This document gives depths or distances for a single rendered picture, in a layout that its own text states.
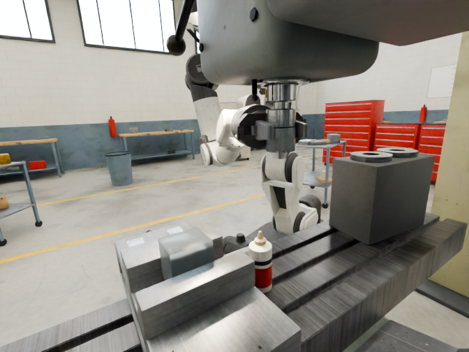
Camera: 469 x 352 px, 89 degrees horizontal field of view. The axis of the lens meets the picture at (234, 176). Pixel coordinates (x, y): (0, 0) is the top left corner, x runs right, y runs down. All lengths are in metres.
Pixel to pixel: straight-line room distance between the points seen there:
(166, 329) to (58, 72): 7.71
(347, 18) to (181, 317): 0.35
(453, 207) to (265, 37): 1.98
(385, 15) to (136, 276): 0.40
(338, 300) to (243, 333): 0.21
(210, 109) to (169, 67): 7.51
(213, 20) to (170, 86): 7.88
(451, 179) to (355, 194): 1.51
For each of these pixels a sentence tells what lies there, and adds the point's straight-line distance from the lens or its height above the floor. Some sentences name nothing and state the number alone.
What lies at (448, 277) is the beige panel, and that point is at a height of 0.11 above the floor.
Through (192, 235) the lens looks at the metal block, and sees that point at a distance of 0.35.
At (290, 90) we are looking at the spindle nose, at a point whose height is 1.29.
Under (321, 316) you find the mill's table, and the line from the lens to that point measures 0.44.
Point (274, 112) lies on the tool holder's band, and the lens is 0.37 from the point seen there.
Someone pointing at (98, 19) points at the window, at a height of 3.80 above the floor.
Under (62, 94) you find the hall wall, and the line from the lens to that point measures 7.83.
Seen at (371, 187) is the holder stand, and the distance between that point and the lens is 0.60.
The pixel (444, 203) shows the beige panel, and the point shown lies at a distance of 2.15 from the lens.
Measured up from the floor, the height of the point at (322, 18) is 1.34.
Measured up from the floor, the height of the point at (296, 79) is 1.31.
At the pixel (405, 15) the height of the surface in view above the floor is 1.34.
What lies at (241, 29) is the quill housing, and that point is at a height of 1.35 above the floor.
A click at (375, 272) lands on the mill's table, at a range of 0.56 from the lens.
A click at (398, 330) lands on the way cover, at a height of 0.89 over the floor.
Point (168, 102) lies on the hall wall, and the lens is 8.16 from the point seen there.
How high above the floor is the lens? 1.26
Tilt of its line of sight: 14 degrees down
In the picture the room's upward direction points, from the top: 2 degrees counter-clockwise
